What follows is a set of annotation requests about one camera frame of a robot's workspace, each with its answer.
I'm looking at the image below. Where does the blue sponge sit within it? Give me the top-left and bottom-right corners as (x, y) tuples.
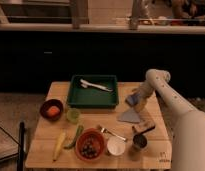
(126, 93), (139, 106)

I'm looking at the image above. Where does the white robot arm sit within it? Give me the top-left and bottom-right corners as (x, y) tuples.
(135, 69), (205, 171)

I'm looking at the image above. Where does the green plastic tray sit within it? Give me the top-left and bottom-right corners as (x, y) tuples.
(67, 75), (119, 109)

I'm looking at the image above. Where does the grey folded cloth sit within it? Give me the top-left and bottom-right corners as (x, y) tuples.
(117, 108), (141, 123)

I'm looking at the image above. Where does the wooden brush block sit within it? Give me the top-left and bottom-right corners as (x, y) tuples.
(132, 122), (156, 134)

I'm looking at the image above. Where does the metal fork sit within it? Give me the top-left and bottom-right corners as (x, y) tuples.
(97, 125), (128, 142)

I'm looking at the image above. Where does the white cup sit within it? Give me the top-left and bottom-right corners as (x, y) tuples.
(107, 136), (126, 156)

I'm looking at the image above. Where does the white plastic utensil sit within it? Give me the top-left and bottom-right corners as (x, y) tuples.
(80, 79), (113, 92)

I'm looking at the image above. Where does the orange bowl with grapes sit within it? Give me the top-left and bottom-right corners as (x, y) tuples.
(75, 128), (106, 162)

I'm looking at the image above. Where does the green cucumber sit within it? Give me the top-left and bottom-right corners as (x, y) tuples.
(64, 125), (84, 150)

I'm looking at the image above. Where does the green cup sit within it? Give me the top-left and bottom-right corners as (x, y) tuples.
(66, 108), (80, 124)

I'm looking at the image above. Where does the yellow corn cob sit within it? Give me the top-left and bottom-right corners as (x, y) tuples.
(53, 132), (66, 161)

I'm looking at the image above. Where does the orange fruit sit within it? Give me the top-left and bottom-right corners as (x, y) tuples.
(47, 106), (60, 117)

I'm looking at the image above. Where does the dark brown bowl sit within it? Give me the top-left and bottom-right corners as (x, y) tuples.
(40, 99), (63, 121)

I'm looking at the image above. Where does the black chair frame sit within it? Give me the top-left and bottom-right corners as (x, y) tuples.
(0, 122), (26, 171)

